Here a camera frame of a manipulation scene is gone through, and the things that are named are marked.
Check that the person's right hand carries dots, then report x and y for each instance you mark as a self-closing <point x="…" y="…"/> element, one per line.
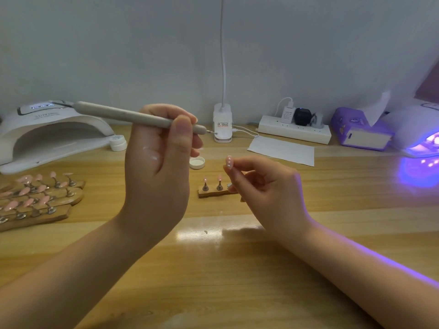
<point x="274" y="198"/>

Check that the person's left hand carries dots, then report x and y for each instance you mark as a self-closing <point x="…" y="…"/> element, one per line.
<point x="158" y="188"/>

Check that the wooden nail holder strip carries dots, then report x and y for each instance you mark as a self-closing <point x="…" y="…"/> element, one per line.
<point x="212" y="192"/>

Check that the grey dotting pen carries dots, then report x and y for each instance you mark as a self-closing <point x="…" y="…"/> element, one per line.
<point x="116" y="113"/>

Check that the wooden stands with pink nails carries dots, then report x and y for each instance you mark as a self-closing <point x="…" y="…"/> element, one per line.
<point x="38" y="200"/>

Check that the white nail lamp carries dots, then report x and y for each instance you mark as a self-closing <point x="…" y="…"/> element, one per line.
<point x="415" y="124"/>
<point x="41" y="133"/>

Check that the person's left forearm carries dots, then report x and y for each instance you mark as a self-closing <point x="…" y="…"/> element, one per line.
<point x="62" y="284"/>

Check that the person's right forearm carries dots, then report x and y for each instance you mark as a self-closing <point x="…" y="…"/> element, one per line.
<point x="370" y="281"/>

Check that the white desk lamp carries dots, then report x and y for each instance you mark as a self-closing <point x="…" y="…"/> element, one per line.
<point x="222" y="123"/>

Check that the white jar lid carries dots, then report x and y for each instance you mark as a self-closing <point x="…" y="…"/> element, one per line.
<point x="197" y="162"/>

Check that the white paper sheet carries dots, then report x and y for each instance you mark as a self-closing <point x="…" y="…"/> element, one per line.
<point x="281" y="151"/>

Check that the small closed white jar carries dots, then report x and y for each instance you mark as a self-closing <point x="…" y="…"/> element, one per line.
<point x="118" y="142"/>

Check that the white power strip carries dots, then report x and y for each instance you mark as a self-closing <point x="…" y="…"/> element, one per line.
<point x="293" y="129"/>

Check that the white charger plug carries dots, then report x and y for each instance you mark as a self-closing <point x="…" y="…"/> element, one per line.
<point x="287" y="114"/>

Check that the black plug adapter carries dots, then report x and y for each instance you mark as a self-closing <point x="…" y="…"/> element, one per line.
<point x="302" y="117"/>

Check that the grey plug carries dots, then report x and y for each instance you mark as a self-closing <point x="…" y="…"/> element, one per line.
<point x="317" y="120"/>

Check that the purple tissue box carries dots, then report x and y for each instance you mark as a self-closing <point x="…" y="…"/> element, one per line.
<point x="348" y="128"/>

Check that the white tissue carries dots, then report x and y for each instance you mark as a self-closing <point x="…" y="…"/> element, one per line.
<point x="377" y="108"/>

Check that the brown wooden board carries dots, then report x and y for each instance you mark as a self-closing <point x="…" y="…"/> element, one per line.
<point x="429" y="82"/>

